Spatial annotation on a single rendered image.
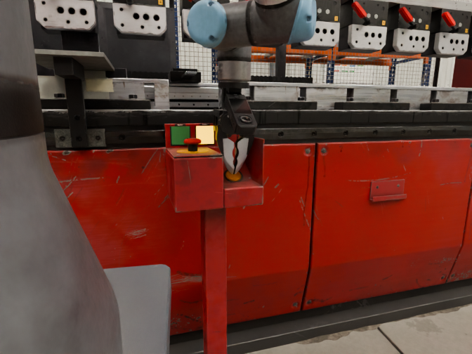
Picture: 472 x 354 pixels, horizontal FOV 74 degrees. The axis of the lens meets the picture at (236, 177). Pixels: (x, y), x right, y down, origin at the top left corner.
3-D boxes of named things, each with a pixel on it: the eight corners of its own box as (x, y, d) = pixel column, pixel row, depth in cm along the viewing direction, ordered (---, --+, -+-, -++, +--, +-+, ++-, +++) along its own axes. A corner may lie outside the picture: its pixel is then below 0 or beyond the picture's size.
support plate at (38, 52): (12, 53, 66) (11, 47, 66) (48, 69, 91) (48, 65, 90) (104, 57, 71) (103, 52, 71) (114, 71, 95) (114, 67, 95)
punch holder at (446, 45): (437, 53, 123) (443, 7, 120) (419, 56, 131) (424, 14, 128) (466, 55, 127) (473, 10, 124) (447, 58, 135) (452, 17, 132)
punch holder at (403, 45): (396, 50, 118) (400, 2, 115) (380, 54, 126) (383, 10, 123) (427, 52, 122) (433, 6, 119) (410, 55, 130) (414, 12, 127)
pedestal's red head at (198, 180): (175, 213, 65) (171, 126, 61) (167, 194, 80) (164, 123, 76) (263, 204, 71) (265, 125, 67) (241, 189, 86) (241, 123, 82)
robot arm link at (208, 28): (241, -10, 50) (260, 6, 60) (180, -1, 54) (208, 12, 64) (242, 43, 52) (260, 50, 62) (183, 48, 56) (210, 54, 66)
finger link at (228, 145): (227, 169, 80) (228, 133, 77) (234, 175, 74) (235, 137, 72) (215, 170, 79) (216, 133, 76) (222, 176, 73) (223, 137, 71)
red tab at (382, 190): (372, 201, 113) (374, 182, 112) (369, 199, 115) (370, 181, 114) (406, 198, 117) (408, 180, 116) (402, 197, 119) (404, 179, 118)
